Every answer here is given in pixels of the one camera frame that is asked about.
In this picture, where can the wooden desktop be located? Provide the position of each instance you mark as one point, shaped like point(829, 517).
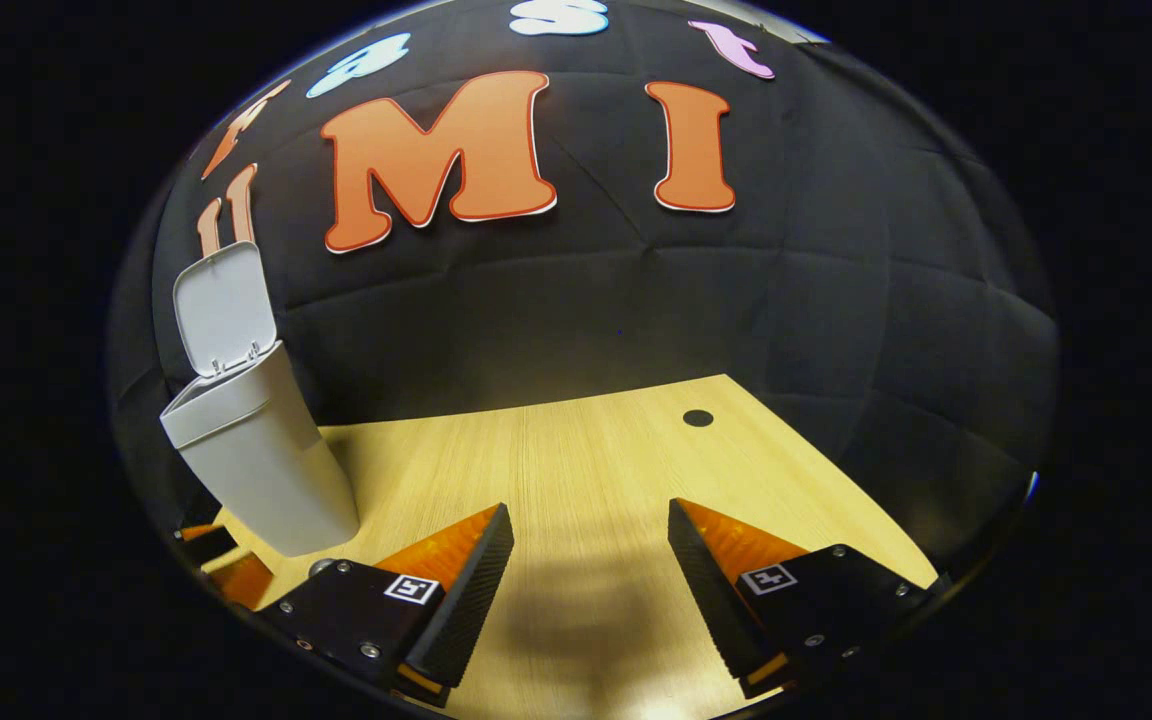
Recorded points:
point(586, 470)

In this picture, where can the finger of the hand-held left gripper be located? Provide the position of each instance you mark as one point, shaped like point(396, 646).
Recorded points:
point(241, 582)
point(206, 543)

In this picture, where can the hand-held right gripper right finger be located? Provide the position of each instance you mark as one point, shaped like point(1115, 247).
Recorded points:
point(711, 600)

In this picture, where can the black backdrop cloth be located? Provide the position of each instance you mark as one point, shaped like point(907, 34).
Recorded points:
point(586, 320)

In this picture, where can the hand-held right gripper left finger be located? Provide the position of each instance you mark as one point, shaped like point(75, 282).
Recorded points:
point(466, 600)

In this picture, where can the white desktop garbage bin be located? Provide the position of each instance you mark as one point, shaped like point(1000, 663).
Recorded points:
point(266, 470)

